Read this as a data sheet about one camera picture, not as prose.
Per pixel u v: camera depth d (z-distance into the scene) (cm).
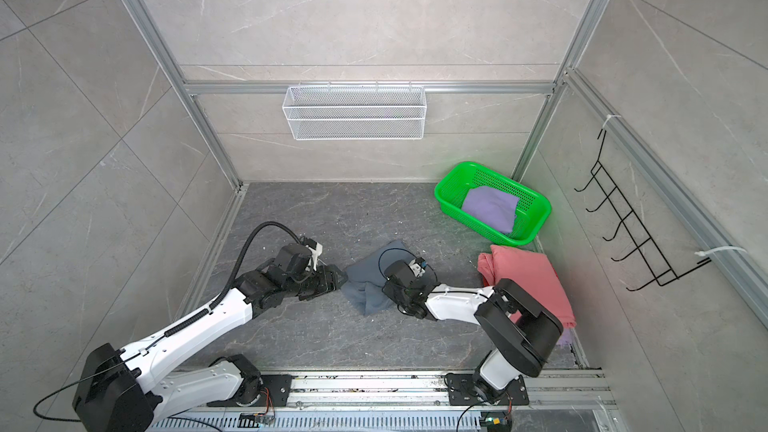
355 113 100
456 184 114
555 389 75
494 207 109
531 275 87
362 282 87
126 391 38
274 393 73
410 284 69
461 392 73
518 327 44
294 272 62
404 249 80
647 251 62
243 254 59
